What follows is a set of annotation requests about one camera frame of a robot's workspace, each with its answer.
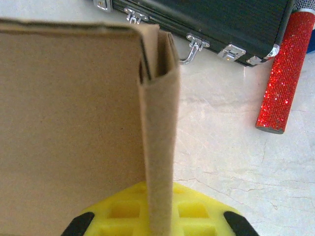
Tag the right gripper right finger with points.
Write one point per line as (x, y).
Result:
(201, 216)

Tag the black briefcase with metal latches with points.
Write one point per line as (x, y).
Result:
(209, 19)

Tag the red glitter microphone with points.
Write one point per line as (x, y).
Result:
(283, 81)

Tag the small blue cube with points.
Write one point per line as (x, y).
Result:
(312, 43)

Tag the brown cardboard paper box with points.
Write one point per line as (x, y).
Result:
(61, 110)

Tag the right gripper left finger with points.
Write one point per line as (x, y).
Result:
(118, 216)

